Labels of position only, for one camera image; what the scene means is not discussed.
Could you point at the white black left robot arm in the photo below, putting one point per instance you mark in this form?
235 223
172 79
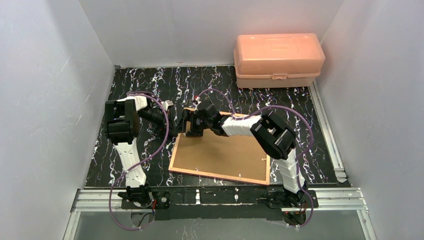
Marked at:
122 123

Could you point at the brown cardboard backing board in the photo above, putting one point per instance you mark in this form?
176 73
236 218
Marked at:
222 155

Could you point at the aluminium mounting rail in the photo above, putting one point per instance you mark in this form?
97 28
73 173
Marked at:
321 199

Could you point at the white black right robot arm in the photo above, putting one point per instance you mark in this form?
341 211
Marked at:
276 138

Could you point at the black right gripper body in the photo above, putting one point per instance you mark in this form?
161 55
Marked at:
195 126

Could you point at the pink plastic storage box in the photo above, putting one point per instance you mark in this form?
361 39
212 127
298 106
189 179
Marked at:
277 60

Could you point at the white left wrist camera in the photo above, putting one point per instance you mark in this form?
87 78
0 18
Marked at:
167 105

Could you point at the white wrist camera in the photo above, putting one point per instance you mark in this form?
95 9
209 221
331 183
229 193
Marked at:
167 105
198 101

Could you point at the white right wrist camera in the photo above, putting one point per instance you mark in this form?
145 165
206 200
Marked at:
198 101

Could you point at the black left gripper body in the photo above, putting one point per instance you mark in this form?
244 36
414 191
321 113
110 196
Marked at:
156 117

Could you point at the pink wooden picture frame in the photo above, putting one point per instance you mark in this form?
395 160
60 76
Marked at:
175 159

